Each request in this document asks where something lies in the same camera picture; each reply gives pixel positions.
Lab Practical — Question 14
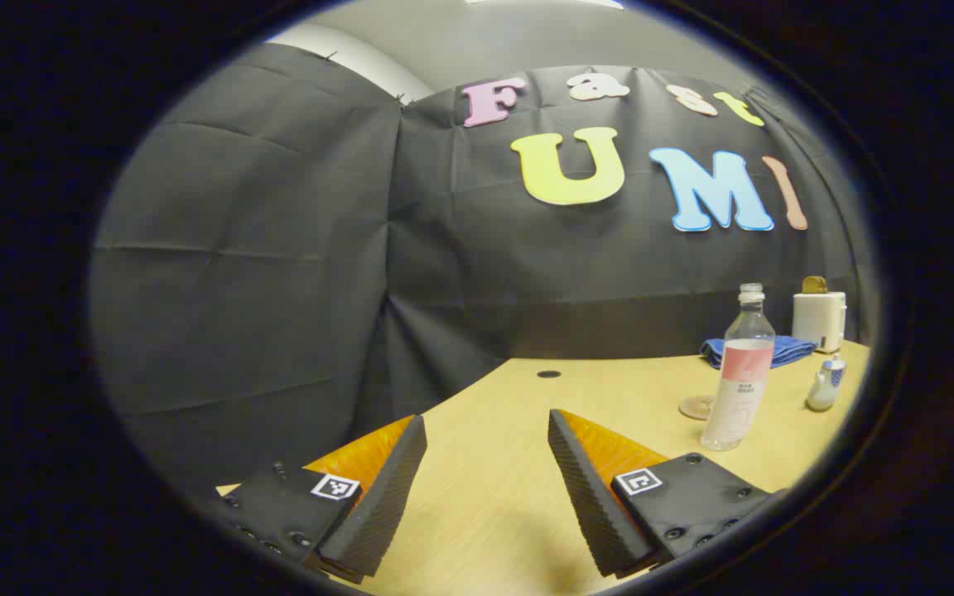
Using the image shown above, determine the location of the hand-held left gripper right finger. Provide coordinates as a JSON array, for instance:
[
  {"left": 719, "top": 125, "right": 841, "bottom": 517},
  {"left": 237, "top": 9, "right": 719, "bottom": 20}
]
[{"left": 547, "top": 408, "right": 788, "bottom": 580}]

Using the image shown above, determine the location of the clear plastic water bottle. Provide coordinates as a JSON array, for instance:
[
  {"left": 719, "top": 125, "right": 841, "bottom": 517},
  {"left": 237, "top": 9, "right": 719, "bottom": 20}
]
[{"left": 701, "top": 283, "right": 776, "bottom": 452}]

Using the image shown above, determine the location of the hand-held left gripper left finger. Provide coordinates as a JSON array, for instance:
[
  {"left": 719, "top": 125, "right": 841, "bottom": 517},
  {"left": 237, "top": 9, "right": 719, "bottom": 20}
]
[{"left": 216, "top": 414, "right": 428, "bottom": 584}]

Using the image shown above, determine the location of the white blue-patterned teacup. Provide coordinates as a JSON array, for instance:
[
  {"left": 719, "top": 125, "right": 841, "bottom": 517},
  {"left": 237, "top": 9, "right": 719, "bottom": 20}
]
[{"left": 806, "top": 364, "right": 848, "bottom": 412}]

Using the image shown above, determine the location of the white toaster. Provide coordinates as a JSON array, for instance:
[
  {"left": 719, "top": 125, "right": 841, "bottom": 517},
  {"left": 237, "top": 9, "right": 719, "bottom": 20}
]
[{"left": 792, "top": 291, "right": 848, "bottom": 354}]

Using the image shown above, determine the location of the folded blue towel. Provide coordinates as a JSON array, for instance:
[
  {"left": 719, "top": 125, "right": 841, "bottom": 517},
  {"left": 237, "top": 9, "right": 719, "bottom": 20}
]
[{"left": 699, "top": 335, "right": 817, "bottom": 371}]

